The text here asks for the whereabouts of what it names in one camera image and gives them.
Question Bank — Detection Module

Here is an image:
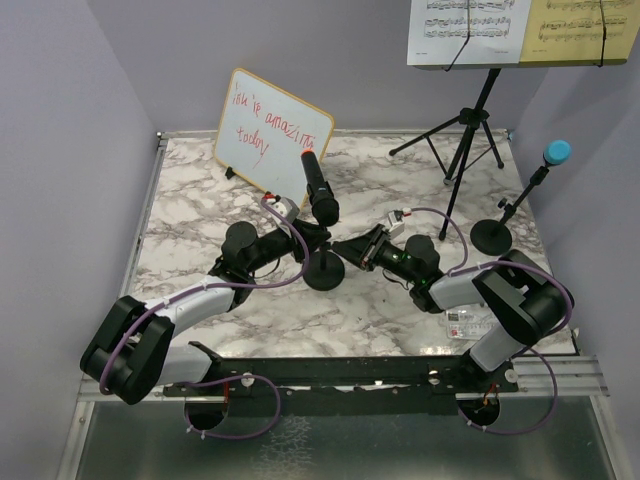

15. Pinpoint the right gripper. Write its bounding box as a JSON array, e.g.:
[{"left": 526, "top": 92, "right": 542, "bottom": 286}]
[{"left": 333, "top": 223, "right": 420, "bottom": 284}]

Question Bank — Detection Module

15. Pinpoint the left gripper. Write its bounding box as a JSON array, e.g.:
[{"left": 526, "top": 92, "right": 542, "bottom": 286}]
[{"left": 246, "top": 217, "right": 331, "bottom": 274}]

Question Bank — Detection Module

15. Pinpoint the white sheet music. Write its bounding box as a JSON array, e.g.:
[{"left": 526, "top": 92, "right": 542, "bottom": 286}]
[{"left": 407, "top": 0, "right": 531, "bottom": 71}]

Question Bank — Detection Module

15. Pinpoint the black tripod music stand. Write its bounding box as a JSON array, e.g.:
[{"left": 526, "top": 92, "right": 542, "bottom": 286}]
[{"left": 389, "top": 68, "right": 505, "bottom": 240}]

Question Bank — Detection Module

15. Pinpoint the aluminium frame rail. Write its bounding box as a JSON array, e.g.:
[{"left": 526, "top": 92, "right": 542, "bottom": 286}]
[{"left": 77, "top": 354, "right": 612, "bottom": 404}]

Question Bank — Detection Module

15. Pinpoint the black microphone orange tip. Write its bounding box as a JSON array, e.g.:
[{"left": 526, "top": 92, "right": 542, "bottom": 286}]
[{"left": 301, "top": 149, "right": 339, "bottom": 227}]

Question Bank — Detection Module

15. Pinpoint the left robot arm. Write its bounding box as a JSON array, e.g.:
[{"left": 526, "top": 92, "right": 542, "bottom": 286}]
[{"left": 80, "top": 220, "right": 331, "bottom": 405}]

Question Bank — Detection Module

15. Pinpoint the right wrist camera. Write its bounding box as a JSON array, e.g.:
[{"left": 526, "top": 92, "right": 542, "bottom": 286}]
[{"left": 387, "top": 207, "right": 412, "bottom": 239}]

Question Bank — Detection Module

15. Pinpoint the black mounting rail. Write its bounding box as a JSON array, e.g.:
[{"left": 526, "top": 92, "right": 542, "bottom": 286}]
[{"left": 163, "top": 355, "right": 518, "bottom": 417}]

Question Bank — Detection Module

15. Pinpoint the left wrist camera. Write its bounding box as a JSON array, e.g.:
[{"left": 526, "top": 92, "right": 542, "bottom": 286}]
[{"left": 261, "top": 194, "right": 300, "bottom": 223}]

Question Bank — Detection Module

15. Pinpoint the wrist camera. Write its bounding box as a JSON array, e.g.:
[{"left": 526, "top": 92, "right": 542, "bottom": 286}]
[
  {"left": 387, "top": 207, "right": 412, "bottom": 239},
  {"left": 261, "top": 194, "right": 300, "bottom": 223}
]

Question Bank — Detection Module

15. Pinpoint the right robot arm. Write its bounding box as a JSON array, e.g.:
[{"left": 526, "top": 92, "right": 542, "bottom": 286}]
[{"left": 332, "top": 225, "right": 574, "bottom": 391}]

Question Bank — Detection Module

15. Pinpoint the clear ruler set packet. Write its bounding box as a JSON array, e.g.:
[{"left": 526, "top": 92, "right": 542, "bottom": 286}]
[{"left": 445, "top": 310, "right": 498, "bottom": 341}]

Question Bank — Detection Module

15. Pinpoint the blue-headed microphone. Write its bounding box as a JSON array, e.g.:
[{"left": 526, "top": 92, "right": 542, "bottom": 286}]
[{"left": 543, "top": 140, "right": 572, "bottom": 167}]

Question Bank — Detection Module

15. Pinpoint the yellow sheet music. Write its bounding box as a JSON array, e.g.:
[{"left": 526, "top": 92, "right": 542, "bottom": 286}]
[{"left": 520, "top": 0, "right": 639, "bottom": 66}]

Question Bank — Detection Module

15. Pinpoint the yellow-framed whiteboard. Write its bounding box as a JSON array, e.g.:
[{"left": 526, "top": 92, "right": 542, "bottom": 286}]
[{"left": 213, "top": 68, "right": 335, "bottom": 207}]

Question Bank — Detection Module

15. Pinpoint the black microphone stand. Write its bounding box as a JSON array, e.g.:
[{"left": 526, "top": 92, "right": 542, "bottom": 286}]
[
  {"left": 303, "top": 227, "right": 345, "bottom": 291},
  {"left": 470, "top": 163, "right": 550, "bottom": 256}
]

